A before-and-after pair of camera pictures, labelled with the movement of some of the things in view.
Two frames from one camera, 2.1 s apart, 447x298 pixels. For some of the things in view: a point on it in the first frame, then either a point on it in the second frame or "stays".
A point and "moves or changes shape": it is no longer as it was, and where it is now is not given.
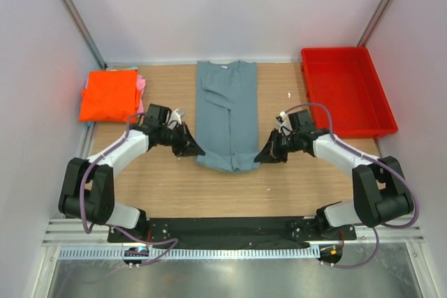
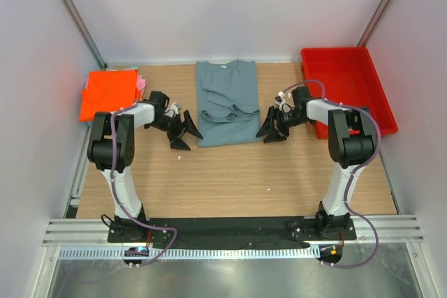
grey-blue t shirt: x=226 y=112 moves or changes shape
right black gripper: x=269 y=153 -> x=281 y=135
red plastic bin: x=346 y=80 stays
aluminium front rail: x=92 y=229 stays
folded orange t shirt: x=110 y=96 stays
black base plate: x=230 y=233 stays
